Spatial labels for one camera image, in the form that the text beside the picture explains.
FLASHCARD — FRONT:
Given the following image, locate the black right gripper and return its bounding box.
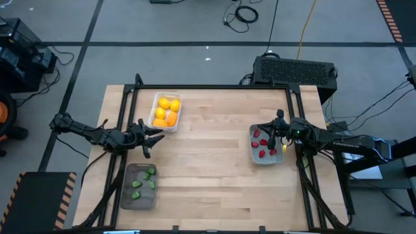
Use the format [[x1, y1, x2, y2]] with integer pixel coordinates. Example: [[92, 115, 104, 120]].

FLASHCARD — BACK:
[[257, 109, 308, 151]]

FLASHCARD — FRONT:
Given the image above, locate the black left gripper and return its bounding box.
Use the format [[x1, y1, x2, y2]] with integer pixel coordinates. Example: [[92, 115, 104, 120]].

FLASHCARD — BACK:
[[125, 118, 166, 159]]

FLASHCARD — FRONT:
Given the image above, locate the light grey plastic basket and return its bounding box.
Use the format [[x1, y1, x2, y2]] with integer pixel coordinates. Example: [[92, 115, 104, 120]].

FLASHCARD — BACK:
[[248, 124, 284, 166]]

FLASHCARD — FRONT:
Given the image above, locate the white plastic basket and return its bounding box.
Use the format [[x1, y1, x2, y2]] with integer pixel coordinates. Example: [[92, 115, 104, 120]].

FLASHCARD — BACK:
[[148, 92, 183, 133]]

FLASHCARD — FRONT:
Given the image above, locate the black computer case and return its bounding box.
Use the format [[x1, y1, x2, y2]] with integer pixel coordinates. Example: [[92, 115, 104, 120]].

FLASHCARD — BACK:
[[252, 55, 338, 105]]

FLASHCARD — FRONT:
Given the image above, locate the dark grey plastic basket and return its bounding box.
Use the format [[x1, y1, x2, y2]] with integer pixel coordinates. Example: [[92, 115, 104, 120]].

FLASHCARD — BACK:
[[120, 162, 159, 211]]

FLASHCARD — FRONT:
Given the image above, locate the white printed paper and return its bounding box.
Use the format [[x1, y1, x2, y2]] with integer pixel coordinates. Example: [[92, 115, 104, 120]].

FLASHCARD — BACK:
[[341, 151, 384, 181]]

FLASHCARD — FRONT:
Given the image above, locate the black stand beam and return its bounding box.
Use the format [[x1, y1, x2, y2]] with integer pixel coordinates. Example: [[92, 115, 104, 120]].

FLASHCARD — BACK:
[[343, 136, 416, 175]]

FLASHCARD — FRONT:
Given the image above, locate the black side table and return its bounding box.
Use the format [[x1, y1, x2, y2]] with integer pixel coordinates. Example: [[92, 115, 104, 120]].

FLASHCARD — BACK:
[[331, 138, 416, 196]]

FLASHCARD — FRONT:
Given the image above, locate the orange and black wheel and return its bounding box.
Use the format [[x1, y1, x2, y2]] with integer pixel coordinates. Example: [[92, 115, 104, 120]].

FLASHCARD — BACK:
[[0, 89, 29, 157]]

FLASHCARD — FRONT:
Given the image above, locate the black equipment rack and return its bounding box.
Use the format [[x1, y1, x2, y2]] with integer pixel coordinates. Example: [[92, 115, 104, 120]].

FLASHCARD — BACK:
[[0, 16, 59, 95]]

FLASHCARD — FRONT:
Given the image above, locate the black floor cable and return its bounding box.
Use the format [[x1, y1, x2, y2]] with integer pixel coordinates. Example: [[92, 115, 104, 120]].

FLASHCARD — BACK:
[[265, 0, 280, 55]]

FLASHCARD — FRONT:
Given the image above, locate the yellow floor cable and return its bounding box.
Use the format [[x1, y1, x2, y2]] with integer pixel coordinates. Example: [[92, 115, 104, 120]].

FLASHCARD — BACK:
[[296, 0, 318, 61]]

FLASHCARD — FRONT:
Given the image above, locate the black coiled cable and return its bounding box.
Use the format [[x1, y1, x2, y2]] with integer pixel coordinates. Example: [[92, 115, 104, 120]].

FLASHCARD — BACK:
[[222, 0, 260, 34]]

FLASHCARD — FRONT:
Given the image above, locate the black thin cable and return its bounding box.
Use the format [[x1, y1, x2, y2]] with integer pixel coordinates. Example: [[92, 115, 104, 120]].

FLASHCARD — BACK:
[[324, 79, 416, 131]]

